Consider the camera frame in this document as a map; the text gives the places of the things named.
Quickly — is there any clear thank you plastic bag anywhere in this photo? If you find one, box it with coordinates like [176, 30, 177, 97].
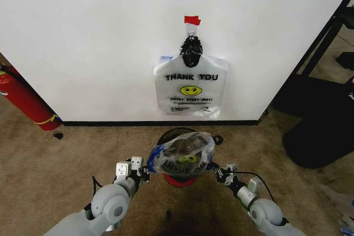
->
[147, 132, 217, 176]

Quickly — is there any black trash bin red base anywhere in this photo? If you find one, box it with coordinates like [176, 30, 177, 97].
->
[157, 127, 211, 190]

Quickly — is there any hanging thank you bag stack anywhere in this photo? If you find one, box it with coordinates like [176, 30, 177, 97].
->
[153, 53, 231, 120]

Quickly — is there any clear plastic sheet pile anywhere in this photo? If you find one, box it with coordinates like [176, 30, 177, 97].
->
[320, 185, 354, 236]

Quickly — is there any red fire extinguisher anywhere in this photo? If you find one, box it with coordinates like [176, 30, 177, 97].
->
[0, 63, 62, 132]

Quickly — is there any red tape strip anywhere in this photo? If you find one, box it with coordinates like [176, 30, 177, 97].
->
[183, 14, 202, 27]

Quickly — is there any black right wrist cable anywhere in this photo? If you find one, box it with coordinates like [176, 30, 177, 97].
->
[234, 170, 277, 204]

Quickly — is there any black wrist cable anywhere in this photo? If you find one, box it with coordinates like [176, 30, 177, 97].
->
[92, 174, 102, 195]
[234, 170, 277, 204]

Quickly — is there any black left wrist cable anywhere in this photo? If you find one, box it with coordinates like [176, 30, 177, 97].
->
[92, 174, 102, 195]

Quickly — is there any clear wall hook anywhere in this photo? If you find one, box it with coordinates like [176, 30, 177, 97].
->
[185, 24, 201, 39]

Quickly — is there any black desk frame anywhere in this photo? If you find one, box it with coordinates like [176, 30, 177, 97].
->
[272, 0, 354, 117]

